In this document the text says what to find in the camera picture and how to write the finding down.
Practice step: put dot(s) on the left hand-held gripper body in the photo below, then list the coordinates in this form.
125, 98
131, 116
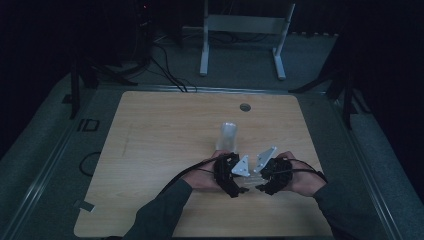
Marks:
226, 173

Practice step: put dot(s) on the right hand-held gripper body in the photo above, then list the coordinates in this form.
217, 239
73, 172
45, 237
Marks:
276, 173

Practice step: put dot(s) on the clear disposable cup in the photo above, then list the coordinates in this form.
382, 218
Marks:
252, 181

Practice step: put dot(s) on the person's left hand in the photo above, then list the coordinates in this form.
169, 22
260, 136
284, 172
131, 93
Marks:
200, 176

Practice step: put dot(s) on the person's right hand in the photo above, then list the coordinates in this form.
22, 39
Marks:
305, 180

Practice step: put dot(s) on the black tripod stand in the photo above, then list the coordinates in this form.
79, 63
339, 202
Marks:
348, 100
75, 90

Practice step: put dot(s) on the grey metal stand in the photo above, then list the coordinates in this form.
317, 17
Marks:
245, 24

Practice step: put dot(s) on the black computer tower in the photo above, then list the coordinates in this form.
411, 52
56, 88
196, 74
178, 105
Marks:
145, 30

